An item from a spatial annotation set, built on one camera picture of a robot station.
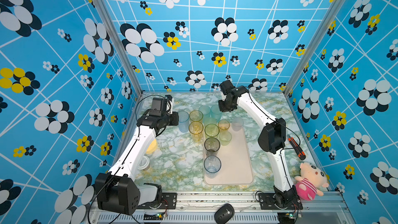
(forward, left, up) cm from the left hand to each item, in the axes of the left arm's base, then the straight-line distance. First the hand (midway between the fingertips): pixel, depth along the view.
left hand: (177, 115), depth 82 cm
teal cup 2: (+9, -22, -8) cm, 25 cm away
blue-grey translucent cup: (+3, -2, -10) cm, 10 cm away
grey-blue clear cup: (-21, -19, -18) cm, 33 cm away
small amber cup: (+5, -27, -17) cm, 33 cm away
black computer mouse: (-42, -24, -17) cm, 51 cm away
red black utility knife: (-12, -70, -19) cm, 73 cm away
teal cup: (+14, -16, -14) cm, 25 cm away
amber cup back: (+10, -9, -13) cm, 19 cm away
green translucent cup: (-1, -19, -13) cm, 24 cm away
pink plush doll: (-29, -66, -14) cm, 73 cm away
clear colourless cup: (+6, -36, -17) cm, 40 cm away
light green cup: (-3, -28, -18) cm, 33 cm away
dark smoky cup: (-11, -19, -14) cm, 26 cm away
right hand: (+12, -27, -8) cm, 30 cm away
